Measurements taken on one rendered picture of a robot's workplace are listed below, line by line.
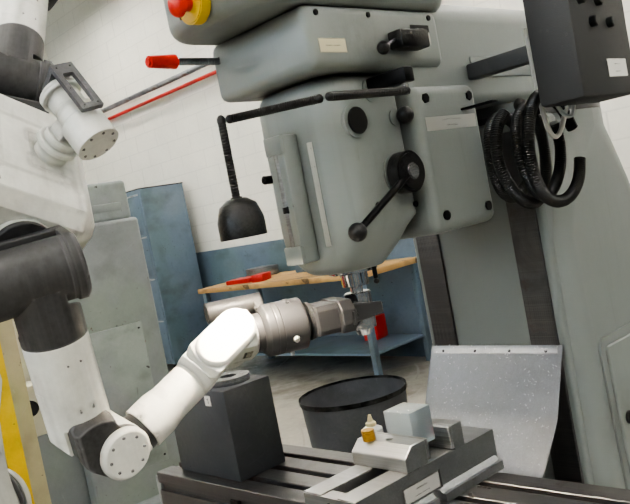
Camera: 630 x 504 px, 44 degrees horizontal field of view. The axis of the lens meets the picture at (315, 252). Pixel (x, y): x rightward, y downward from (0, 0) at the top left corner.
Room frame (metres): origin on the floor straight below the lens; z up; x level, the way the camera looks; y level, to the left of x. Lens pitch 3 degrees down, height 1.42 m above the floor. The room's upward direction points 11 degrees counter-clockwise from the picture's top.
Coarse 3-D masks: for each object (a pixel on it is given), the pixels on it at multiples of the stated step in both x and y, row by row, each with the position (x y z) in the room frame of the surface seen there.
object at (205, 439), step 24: (216, 384) 1.58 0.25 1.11; (240, 384) 1.57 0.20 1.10; (264, 384) 1.60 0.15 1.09; (192, 408) 1.62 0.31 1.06; (216, 408) 1.56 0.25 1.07; (240, 408) 1.55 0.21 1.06; (264, 408) 1.59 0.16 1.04; (192, 432) 1.64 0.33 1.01; (216, 432) 1.57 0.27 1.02; (240, 432) 1.55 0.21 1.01; (264, 432) 1.58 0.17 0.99; (192, 456) 1.65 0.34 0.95; (216, 456) 1.58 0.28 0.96; (240, 456) 1.54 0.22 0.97; (264, 456) 1.58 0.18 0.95; (240, 480) 1.53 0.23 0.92
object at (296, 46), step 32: (256, 32) 1.26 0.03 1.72; (288, 32) 1.21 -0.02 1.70; (320, 32) 1.20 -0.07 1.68; (352, 32) 1.25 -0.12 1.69; (384, 32) 1.31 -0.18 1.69; (224, 64) 1.33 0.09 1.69; (256, 64) 1.27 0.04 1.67; (288, 64) 1.22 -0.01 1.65; (320, 64) 1.20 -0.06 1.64; (352, 64) 1.25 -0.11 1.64; (384, 64) 1.30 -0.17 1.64; (416, 64) 1.36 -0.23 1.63; (224, 96) 1.34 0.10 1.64; (256, 96) 1.34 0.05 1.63
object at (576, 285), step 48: (576, 144) 1.57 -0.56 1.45; (528, 192) 1.50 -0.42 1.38; (624, 192) 1.68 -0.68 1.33; (432, 240) 1.68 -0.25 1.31; (480, 240) 1.60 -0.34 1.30; (528, 240) 1.52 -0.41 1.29; (576, 240) 1.52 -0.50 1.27; (624, 240) 1.66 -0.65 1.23; (432, 288) 1.70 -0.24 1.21; (480, 288) 1.62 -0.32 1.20; (528, 288) 1.53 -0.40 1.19; (576, 288) 1.50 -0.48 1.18; (624, 288) 1.62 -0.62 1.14; (432, 336) 1.72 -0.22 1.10; (480, 336) 1.63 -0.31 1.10; (528, 336) 1.55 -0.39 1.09; (576, 336) 1.50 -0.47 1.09; (624, 336) 1.58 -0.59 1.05; (576, 384) 1.50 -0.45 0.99; (624, 384) 1.54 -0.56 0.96; (576, 432) 1.50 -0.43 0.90; (624, 432) 1.52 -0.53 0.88; (576, 480) 1.51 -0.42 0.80; (624, 480) 1.51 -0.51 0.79
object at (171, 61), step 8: (152, 56) 1.25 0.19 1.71; (160, 56) 1.25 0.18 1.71; (168, 56) 1.26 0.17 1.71; (176, 56) 1.27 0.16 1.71; (152, 64) 1.24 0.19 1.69; (160, 64) 1.25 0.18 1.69; (168, 64) 1.26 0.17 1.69; (176, 64) 1.27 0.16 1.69; (184, 64) 1.29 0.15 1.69; (192, 64) 1.30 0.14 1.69; (200, 64) 1.31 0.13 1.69; (208, 64) 1.33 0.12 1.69; (216, 64) 1.34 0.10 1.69
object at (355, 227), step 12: (396, 156) 1.29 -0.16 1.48; (408, 156) 1.29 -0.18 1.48; (396, 168) 1.28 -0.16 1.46; (408, 168) 1.29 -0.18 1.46; (420, 168) 1.31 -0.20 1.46; (396, 180) 1.28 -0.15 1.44; (408, 180) 1.28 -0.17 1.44; (420, 180) 1.31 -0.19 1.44; (396, 192) 1.26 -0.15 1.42; (408, 192) 1.30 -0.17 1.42; (384, 204) 1.23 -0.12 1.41; (372, 216) 1.21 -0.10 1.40; (360, 228) 1.18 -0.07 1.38; (360, 240) 1.19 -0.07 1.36
